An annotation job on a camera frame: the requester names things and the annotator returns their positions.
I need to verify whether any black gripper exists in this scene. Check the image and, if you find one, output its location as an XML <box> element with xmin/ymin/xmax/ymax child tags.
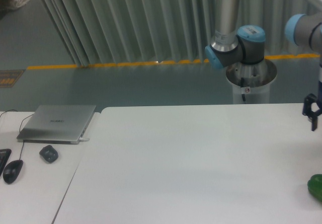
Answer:
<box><xmin>302</xmin><ymin>81</ymin><xmax>322</xmax><ymax>131</ymax></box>

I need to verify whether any black computer mouse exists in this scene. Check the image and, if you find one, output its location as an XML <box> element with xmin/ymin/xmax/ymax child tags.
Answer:
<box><xmin>3</xmin><ymin>160</ymin><xmax>24</xmax><ymax>184</ymax></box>

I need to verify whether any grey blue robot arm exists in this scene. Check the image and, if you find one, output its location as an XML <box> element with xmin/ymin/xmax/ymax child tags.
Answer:
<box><xmin>205</xmin><ymin>0</ymin><xmax>321</xmax><ymax>131</ymax></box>

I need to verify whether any green pepper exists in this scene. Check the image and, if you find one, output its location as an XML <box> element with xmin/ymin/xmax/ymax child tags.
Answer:
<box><xmin>307</xmin><ymin>174</ymin><xmax>322</xmax><ymax>202</ymax></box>

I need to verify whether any grey pleated curtain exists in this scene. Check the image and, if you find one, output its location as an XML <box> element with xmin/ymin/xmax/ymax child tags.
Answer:
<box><xmin>41</xmin><ymin>0</ymin><xmax>321</xmax><ymax>66</ymax></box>

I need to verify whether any silver closed laptop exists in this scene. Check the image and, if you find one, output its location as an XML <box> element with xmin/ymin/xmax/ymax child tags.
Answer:
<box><xmin>17</xmin><ymin>105</ymin><xmax>96</xmax><ymax>144</ymax></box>

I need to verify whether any small black controller device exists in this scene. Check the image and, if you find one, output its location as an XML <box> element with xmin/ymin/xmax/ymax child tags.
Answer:
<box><xmin>39</xmin><ymin>145</ymin><xmax>59</xmax><ymax>164</ymax></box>

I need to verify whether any black keyboard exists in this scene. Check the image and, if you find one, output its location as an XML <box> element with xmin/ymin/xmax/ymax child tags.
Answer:
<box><xmin>0</xmin><ymin>148</ymin><xmax>12</xmax><ymax>175</ymax></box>

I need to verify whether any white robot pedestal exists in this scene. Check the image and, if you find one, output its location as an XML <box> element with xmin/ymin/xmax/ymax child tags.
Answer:
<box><xmin>226</xmin><ymin>59</ymin><xmax>277</xmax><ymax>104</ymax></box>

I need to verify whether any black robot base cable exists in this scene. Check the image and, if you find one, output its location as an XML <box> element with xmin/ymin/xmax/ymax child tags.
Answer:
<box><xmin>240</xmin><ymin>77</ymin><xmax>246</xmax><ymax>104</ymax></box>

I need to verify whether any black mouse cable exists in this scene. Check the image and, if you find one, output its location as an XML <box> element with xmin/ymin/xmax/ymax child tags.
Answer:
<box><xmin>0</xmin><ymin>109</ymin><xmax>35</xmax><ymax>161</ymax></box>

